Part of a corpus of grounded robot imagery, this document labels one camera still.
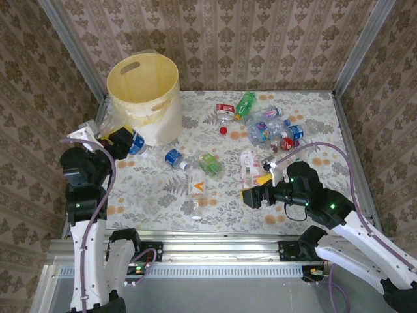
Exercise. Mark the blue label white cap bottle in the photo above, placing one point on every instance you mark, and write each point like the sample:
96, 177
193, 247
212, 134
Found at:
296, 132

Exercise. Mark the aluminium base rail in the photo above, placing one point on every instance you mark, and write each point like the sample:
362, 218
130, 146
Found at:
221, 251

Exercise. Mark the crumpled clear colourful label bottle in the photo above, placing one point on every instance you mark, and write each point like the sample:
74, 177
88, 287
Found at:
260, 130

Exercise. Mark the grey metal base plate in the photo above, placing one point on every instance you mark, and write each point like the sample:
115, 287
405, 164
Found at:
211, 296

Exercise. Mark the aluminium table side frame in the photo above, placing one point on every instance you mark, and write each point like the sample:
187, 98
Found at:
345, 117
105, 106

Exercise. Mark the cream plastic bin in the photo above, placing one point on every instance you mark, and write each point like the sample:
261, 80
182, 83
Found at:
163, 124

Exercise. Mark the green plastic bottle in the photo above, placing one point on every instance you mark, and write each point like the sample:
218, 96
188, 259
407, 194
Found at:
246, 102

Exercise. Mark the large clear blue label bottle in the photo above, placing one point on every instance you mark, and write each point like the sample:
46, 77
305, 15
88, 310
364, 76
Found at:
138, 143

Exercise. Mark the black controller board orange plug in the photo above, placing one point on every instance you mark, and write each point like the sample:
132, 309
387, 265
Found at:
314, 272

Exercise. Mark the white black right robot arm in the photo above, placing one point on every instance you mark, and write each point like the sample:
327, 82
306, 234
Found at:
368, 234

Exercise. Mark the clear bottle purple label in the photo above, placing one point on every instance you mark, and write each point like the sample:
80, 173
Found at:
267, 113

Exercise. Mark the white bottle orange mark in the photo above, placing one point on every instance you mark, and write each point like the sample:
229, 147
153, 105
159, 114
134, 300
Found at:
197, 186

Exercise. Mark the floral fern print tablecloth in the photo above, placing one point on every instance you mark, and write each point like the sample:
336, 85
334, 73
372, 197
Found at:
228, 212

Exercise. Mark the black controller board green light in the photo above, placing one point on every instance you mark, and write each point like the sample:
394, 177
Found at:
138, 268

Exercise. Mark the clear bottle small green label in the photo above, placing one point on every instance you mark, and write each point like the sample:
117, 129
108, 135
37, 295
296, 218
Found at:
299, 158

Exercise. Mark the red lid clear bottle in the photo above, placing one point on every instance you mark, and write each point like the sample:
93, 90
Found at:
286, 143

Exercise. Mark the crushed red label bottle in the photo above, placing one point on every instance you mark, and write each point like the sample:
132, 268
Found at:
224, 107

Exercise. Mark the small blue label bottle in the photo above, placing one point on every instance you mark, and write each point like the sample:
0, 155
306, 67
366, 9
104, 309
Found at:
173, 158

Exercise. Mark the crushed white red print bottle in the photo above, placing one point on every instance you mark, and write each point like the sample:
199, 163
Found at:
249, 163

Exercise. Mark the aluminium frame post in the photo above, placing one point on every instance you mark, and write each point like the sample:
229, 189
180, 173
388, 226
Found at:
75, 49
362, 49

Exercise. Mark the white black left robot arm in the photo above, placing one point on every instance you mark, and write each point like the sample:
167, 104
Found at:
86, 261

